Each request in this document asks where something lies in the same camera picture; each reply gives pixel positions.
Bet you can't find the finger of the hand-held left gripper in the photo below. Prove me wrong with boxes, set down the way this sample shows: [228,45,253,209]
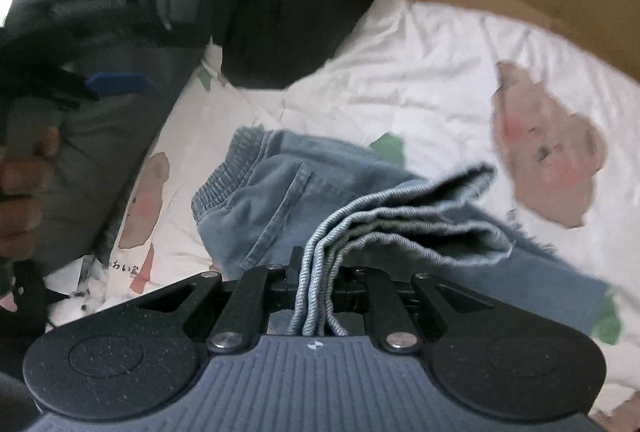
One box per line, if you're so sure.
[50,69,152,106]
[47,0,147,22]

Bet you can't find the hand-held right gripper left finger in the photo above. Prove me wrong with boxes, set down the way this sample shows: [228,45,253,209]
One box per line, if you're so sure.
[135,246,304,354]

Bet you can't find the person's left hand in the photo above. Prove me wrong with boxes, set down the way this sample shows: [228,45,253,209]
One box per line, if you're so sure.
[0,127,61,260]

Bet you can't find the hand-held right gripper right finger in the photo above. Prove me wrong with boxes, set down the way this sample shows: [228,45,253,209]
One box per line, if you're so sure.
[335,265,501,354]

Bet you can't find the blue denim jeans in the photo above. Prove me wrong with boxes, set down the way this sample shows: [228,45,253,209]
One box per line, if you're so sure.
[190,125,609,339]

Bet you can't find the black cloth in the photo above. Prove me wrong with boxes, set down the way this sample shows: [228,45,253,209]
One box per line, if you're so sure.
[214,0,427,89]

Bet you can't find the cream bear print blanket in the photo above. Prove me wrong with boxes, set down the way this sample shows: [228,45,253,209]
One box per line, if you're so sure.
[45,0,640,419]

